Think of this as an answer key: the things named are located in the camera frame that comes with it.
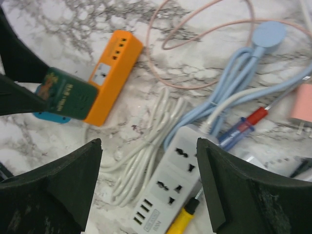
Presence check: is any teal blue plug block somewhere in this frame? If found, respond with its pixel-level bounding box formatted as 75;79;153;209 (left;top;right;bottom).
33;112;71;124

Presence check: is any yellow handled screwdriver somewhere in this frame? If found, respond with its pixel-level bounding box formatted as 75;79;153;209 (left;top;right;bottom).
166;187;203;234

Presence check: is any white green usb charger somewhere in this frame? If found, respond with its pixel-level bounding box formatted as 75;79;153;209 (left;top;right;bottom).
130;124;218;234

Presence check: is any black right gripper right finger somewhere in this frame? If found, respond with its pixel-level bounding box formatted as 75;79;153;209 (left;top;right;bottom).
196;138;312;234

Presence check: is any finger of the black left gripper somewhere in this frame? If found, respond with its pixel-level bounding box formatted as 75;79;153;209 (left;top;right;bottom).
0;75;48;116
0;10;48;83

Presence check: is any thin pink cable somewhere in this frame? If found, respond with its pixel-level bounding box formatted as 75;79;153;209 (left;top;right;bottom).
146;0;312;90

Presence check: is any dark green plug adapter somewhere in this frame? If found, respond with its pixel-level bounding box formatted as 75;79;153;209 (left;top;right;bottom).
36;67;98;120

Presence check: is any light blue coiled cable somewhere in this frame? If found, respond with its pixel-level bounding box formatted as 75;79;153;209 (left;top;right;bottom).
162;20;312;152

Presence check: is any small pink plug adapter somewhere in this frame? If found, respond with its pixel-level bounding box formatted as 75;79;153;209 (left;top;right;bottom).
289;83;312;135

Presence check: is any blue red screwdriver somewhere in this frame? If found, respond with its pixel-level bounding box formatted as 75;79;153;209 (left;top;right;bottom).
218;94;291;149

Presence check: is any orange power strip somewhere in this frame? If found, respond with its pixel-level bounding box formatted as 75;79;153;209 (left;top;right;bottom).
84;30;143;126

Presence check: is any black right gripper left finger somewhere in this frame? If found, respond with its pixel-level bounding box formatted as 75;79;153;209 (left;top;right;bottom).
0;138;102;234

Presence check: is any white cable bundle left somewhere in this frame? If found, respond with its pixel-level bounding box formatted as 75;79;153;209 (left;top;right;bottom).
84;87;303;208

